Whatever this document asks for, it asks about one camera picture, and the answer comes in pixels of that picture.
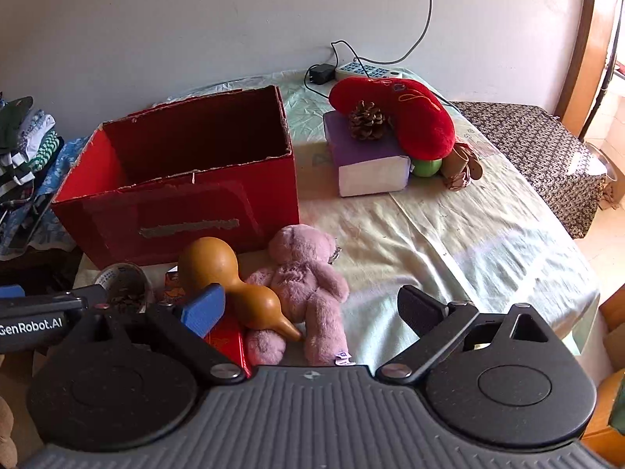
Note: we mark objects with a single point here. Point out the pile of folded clothes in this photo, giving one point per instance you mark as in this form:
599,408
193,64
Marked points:
24,156

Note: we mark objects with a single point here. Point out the clear plastic cup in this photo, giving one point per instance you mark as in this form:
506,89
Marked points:
122,288

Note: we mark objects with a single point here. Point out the brown pine cone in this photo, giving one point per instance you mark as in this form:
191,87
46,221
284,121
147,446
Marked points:
367,119

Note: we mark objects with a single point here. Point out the brown gourd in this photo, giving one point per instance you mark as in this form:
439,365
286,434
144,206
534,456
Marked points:
205,264

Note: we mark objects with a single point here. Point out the pink teddy bear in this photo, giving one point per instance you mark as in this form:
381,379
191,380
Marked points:
302,278

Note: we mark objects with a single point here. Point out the black power adapter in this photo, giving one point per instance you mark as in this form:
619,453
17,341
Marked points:
323,74

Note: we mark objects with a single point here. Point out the red flat box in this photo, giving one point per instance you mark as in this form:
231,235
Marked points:
228,347

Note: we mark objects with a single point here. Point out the red cardboard box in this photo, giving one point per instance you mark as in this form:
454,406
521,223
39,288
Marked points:
171,220

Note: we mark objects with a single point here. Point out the clear bowl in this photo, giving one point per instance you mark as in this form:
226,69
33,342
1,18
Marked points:
599,159

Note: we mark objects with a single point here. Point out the orange packet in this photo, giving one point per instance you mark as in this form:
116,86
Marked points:
172,288

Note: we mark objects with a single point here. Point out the green ball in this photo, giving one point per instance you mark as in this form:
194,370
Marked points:
426,167

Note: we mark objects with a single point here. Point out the white power strip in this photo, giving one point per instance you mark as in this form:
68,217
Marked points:
368,70

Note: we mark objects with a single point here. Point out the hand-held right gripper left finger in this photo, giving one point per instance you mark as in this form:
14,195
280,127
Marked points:
204,308

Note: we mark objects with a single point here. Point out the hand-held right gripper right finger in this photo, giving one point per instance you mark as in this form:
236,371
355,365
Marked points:
421,308

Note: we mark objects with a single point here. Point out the red plush pillow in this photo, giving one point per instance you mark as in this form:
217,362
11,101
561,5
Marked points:
425,117

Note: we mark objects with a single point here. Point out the purple tissue pack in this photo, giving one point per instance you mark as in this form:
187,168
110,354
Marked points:
371,176

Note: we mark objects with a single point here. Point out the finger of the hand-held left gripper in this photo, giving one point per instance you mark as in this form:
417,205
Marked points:
92,295

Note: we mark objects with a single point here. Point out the wooden door frame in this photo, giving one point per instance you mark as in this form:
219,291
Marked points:
588,34

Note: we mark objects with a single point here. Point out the black pole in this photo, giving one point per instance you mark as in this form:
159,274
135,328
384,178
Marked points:
598,102

